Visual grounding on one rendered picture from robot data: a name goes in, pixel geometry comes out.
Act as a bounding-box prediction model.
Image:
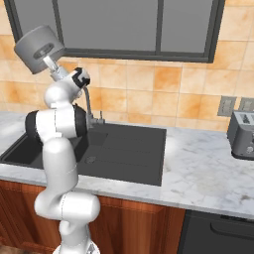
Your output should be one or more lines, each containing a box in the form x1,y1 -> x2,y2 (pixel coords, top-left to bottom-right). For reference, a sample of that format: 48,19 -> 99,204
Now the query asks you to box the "grey wall socket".
238,96 -> 254,113
216,95 -> 238,118

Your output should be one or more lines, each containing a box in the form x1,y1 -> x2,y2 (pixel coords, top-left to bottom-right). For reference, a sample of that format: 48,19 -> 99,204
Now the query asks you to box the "black sink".
0,122 -> 168,188

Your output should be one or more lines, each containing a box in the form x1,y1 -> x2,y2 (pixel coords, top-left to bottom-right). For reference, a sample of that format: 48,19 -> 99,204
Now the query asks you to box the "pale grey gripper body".
42,55 -> 62,75

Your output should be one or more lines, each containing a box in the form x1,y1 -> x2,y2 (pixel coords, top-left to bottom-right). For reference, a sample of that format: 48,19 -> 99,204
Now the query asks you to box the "dark-framed window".
3,0 -> 227,64

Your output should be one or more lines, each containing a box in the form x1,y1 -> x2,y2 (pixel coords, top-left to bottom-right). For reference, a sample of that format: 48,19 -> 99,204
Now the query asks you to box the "brown wooden cupboard door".
0,180 -> 64,254
86,195 -> 187,254

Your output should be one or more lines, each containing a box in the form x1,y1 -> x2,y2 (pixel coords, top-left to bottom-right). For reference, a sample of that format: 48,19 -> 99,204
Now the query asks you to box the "black dishwasher handle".
209,220 -> 254,240

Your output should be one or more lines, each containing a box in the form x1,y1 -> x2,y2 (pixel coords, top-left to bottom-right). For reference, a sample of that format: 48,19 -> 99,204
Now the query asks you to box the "grey metal tap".
81,85 -> 106,127

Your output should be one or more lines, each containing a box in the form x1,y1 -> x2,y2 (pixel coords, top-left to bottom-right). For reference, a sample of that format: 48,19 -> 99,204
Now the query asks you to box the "grey toaster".
226,110 -> 254,162

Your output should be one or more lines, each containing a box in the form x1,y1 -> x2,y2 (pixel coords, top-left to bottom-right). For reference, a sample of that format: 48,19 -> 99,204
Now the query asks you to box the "black dishwasher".
177,209 -> 254,254

